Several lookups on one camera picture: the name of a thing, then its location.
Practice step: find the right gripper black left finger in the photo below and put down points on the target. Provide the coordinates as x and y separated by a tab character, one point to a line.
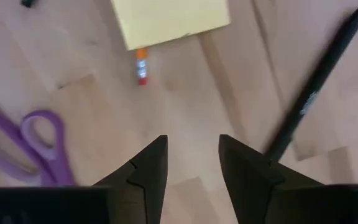
148	186

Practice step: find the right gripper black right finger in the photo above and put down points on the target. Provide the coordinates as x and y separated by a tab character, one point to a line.
247	186

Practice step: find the orange pencil red eraser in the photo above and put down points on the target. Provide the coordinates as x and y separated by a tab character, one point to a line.
141	68

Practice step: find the black pen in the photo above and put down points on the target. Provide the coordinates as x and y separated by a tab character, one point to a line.
322	71

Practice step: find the yellow sticky note pad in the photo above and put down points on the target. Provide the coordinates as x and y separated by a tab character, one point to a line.
169	21

